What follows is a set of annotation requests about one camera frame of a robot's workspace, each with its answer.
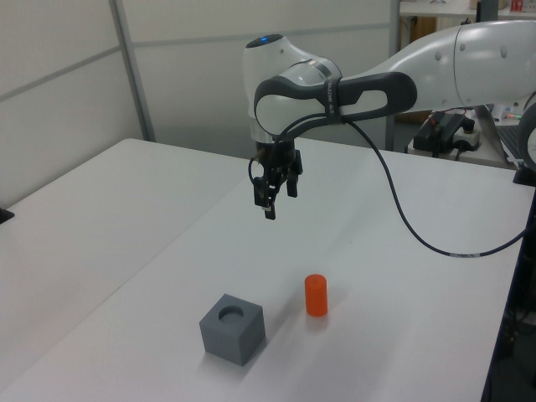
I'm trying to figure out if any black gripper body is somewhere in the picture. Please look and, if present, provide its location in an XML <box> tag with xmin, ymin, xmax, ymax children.
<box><xmin>254</xmin><ymin>142</ymin><xmax>304</xmax><ymax>179</ymax></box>

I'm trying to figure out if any orange cylinder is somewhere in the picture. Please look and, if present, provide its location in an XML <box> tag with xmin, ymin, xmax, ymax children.
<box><xmin>303</xmin><ymin>273</ymin><xmax>329</xmax><ymax>317</ymax></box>

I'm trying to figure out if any grey block with round hole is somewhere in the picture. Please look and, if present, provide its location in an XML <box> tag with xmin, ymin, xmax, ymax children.
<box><xmin>198</xmin><ymin>293</ymin><xmax>267</xmax><ymax>368</ymax></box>

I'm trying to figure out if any brown cardboard box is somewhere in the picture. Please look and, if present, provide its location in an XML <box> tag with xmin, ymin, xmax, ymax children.
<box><xmin>394</xmin><ymin>109</ymin><xmax>435</xmax><ymax>125</ymax></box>

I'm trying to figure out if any silver laptop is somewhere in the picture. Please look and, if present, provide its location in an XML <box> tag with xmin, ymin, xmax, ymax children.
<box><xmin>474</xmin><ymin>103</ymin><xmax>525</xmax><ymax>165</ymax></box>

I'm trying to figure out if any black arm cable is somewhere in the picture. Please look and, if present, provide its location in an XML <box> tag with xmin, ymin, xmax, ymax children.
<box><xmin>246</xmin><ymin>112</ymin><xmax>527</xmax><ymax>259</ymax></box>

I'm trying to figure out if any black mount block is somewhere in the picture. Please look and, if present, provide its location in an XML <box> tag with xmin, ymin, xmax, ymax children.
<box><xmin>513</xmin><ymin>165</ymin><xmax>536</xmax><ymax>186</ymax></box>

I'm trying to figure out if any black camera stand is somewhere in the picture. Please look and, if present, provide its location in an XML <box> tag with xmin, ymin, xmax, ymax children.
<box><xmin>480</xmin><ymin>221</ymin><xmax>536</xmax><ymax>402</ymax></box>

